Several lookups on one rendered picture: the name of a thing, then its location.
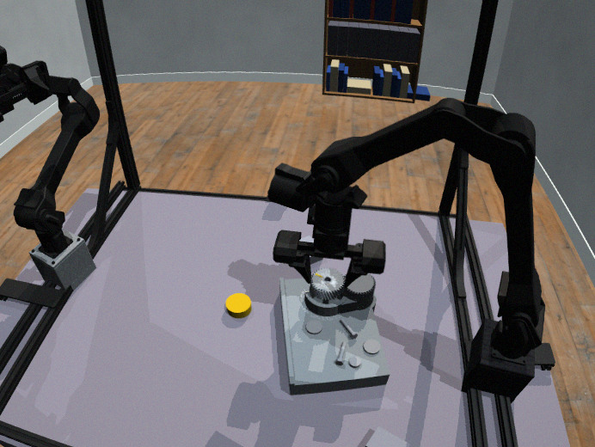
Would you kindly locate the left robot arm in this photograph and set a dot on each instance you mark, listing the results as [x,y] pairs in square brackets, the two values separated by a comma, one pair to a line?
[508,139]

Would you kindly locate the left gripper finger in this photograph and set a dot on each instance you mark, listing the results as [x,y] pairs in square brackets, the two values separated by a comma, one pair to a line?
[303,268]
[353,273]

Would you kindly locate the grey metal bolt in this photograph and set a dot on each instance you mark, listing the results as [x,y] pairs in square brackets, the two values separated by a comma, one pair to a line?
[339,360]
[353,334]

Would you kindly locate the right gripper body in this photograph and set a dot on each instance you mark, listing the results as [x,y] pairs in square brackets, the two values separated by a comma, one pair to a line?
[6,92]

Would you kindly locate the grey gear with yellow arrow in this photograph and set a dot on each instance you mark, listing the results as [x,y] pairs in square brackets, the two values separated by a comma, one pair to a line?
[327,290]

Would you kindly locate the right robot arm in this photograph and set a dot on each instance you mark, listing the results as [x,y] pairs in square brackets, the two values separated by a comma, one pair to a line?
[35,209]

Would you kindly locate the yellow short cylinder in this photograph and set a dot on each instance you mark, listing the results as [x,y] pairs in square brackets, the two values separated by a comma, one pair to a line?
[238,305]

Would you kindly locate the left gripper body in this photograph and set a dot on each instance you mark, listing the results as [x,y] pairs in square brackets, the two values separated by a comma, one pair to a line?
[331,244]

